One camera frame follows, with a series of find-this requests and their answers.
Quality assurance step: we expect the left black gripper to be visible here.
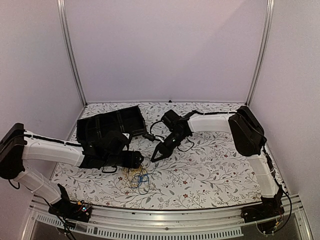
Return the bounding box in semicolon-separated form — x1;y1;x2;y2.
103;150;144;169

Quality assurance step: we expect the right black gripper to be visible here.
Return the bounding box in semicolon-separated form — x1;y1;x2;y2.
151;130;188;162

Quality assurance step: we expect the blue cable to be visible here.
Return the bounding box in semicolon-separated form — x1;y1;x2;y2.
129;172;152;195

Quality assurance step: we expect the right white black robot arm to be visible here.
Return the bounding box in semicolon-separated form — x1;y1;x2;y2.
151;105;284;218

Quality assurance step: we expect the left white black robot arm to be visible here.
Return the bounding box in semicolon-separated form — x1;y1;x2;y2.
0;123;144;217

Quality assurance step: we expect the black three-compartment bin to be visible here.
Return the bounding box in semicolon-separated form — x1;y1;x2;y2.
76;105;147;144

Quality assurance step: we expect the floral tablecloth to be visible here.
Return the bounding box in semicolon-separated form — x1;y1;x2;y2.
49;101;285;210

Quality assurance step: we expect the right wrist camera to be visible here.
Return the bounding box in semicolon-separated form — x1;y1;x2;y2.
142;132;165;142

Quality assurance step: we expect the aluminium front rail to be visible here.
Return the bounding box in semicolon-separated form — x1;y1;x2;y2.
22;194;314;240

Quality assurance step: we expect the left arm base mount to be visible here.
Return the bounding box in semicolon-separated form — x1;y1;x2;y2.
48;183;93;223

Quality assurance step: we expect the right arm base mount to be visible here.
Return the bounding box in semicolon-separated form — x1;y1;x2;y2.
240;194;285;223

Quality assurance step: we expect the right aluminium corner post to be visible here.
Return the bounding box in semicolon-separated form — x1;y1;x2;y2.
245;0;275;107

